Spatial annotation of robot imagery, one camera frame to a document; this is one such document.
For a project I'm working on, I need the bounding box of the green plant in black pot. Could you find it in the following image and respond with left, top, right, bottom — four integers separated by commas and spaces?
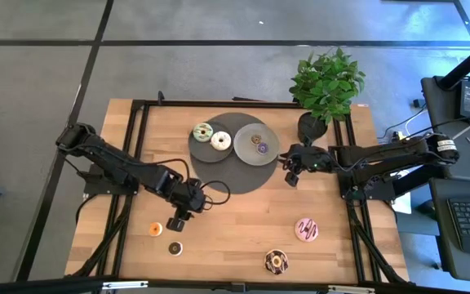
288, 47, 366, 147

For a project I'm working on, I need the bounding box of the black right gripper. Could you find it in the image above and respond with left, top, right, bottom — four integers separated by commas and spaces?
278, 143, 336, 188

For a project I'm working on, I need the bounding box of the black aluminium table frame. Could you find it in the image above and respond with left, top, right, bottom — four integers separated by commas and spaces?
0, 96, 470, 294

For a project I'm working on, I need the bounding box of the white sprinkled donut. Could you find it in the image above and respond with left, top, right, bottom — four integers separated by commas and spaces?
210, 131, 233, 152

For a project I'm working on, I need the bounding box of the silver metal bracket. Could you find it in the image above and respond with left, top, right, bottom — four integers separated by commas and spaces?
327, 284, 377, 294
101, 279, 149, 291

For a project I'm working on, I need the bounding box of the chocolate donut white drizzle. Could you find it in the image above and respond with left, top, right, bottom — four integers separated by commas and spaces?
264, 249, 290, 276

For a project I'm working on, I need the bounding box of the pink donut chocolate drizzle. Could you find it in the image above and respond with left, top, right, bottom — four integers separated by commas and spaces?
294, 217, 320, 243

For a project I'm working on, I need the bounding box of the black pole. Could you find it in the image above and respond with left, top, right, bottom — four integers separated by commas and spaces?
438, 34, 470, 91

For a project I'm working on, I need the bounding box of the round dark woven placemat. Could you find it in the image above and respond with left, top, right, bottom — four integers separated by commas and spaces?
188, 112, 279, 195

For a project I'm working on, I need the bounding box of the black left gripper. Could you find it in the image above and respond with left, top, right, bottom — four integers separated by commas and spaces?
166, 173, 208, 233

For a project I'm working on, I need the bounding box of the white paper sheet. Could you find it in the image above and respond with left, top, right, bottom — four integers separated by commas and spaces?
390, 169, 415, 216

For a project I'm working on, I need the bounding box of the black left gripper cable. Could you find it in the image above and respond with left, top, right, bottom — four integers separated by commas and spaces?
193, 179, 232, 207

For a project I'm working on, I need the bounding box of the light grey plate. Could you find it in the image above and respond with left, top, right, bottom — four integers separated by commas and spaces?
233, 122, 281, 167

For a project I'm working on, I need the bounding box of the green frosted donut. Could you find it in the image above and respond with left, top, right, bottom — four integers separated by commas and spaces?
192, 122, 215, 143

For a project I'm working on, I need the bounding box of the dark grey plate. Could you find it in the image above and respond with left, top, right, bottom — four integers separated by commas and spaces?
188, 121, 235, 164

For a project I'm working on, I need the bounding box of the dark side desk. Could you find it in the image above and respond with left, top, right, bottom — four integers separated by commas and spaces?
420, 75, 470, 180

